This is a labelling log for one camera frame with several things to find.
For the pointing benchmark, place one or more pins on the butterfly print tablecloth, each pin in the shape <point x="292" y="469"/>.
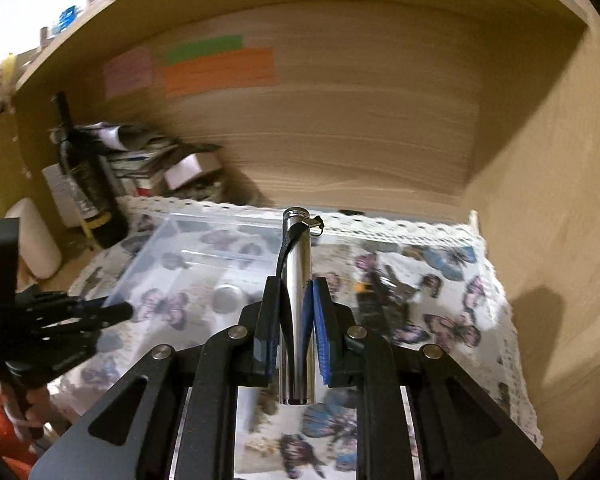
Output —
<point x="430" y="280"/>

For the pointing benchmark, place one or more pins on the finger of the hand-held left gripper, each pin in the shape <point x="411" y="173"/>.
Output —
<point x="115" y="312"/>
<point x="75" y="302"/>

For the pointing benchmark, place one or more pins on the small pink cardboard box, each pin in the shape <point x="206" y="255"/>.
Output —
<point x="187" y="167"/>

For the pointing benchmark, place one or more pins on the small black tool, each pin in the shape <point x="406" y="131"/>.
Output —
<point x="380" y="295"/>

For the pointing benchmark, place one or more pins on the pink sticky note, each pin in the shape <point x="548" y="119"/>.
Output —
<point x="127" y="72"/>

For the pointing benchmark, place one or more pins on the dark wine bottle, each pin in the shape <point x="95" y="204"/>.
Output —
<point x="92" y="185"/>

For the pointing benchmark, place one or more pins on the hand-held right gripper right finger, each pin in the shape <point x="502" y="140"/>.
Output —
<point x="322" y="340"/>

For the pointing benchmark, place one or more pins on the silver metal flashlight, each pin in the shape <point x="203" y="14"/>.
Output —
<point x="297" y="270"/>

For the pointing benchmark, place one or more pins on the round silver lid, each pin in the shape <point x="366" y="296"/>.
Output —
<point x="227" y="299"/>

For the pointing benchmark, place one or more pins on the green sticky note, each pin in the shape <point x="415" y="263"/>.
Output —
<point x="202" y="49"/>

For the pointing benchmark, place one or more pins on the white paper card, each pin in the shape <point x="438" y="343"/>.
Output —
<point x="60" y="192"/>

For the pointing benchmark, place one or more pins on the stack of magazines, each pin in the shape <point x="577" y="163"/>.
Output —
<point x="140" y="160"/>

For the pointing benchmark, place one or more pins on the blue liquid glass bottle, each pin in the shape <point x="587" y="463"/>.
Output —
<point x="66" y="16"/>

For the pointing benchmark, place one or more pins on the clear plastic storage box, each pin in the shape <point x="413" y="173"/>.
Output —
<point x="190" y="240"/>

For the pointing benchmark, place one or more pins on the orange sticky note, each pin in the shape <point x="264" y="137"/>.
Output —
<point x="220" y="75"/>

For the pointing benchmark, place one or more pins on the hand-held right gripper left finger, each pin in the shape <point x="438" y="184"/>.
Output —
<point x="272" y="340"/>

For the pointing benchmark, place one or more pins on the beige cylindrical cup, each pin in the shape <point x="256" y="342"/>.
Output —
<point x="35" y="240"/>

